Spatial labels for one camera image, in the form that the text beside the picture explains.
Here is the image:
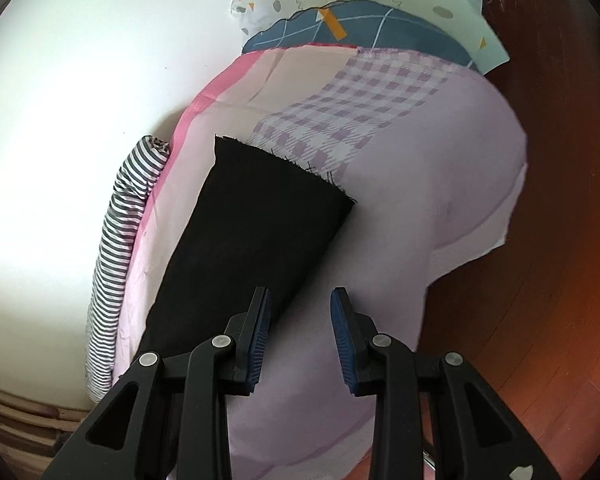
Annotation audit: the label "pink purple bed sheet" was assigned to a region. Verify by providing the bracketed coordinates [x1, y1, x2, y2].
[114, 44, 527, 479]

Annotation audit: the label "blue grid pillow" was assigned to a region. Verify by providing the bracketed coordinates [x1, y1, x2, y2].
[242, 0, 477, 70]

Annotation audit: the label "black pants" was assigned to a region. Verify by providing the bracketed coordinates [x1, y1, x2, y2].
[137, 136, 355, 358]

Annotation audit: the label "grey white striped quilt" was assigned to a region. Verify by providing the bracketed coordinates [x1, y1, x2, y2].
[85, 136, 171, 403]

